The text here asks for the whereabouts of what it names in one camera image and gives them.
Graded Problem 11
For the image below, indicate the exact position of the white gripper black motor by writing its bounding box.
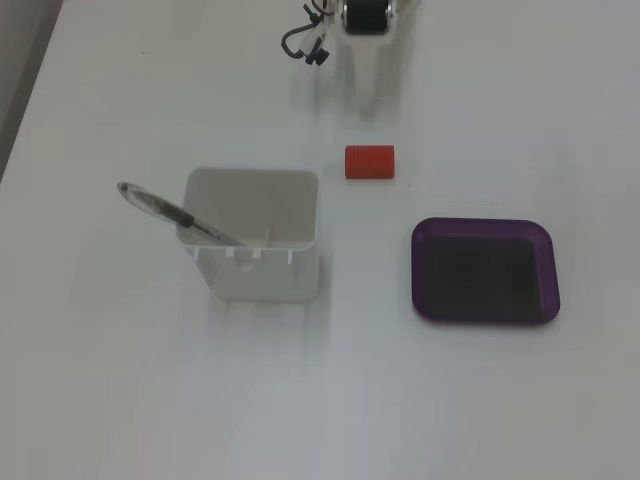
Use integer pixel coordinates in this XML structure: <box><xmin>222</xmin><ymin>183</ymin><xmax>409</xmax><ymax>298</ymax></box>
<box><xmin>337</xmin><ymin>0</ymin><xmax>401</xmax><ymax>117</ymax></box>

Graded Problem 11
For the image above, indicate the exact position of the red cube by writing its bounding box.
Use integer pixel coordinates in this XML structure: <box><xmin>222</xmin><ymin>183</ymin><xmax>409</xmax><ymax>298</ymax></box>
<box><xmin>343</xmin><ymin>144</ymin><xmax>396</xmax><ymax>180</ymax></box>

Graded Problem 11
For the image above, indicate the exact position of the black clamp knob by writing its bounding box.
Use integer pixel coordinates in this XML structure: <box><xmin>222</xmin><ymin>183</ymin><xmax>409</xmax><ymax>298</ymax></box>
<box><xmin>303</xmin><ymin>42</ymin><xmax>332</xmax><ymax>67</ymax></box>

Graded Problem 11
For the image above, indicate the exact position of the white plastic container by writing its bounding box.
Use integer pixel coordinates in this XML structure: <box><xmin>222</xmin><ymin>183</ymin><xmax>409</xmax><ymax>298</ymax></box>
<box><xmin>174</xmin><ymin>168</ymin><xmax>321</xmax><ymax>303</ymax></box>

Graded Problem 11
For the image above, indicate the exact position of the purple tray black inside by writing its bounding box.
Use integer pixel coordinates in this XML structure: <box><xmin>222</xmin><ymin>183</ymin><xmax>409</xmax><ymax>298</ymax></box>
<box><xmin>410</xmin><ymin>216</ymin><xmax>562</xmax><ymax>327</ymax></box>

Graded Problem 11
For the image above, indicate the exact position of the black pen clear cap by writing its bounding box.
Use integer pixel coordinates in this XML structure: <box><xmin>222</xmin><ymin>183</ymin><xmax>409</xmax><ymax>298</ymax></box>
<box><xmin>117</xmin><ymin>181</ymin><xmax>246</xmax><ymax>248</ymax></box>

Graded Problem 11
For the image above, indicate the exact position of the red white black wire bundle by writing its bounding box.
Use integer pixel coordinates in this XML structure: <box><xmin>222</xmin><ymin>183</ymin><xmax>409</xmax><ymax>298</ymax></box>
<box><xmin>301</xmin><ymin>0</ymin><xmax>334</xmax><ymax>20</ymax></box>

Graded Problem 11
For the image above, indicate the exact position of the black cable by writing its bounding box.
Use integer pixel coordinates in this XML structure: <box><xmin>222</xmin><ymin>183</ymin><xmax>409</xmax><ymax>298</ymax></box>
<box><xmin>280</xmin><ymin>22</ymin><xmax>324</xmax><ymax>60</ymax></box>

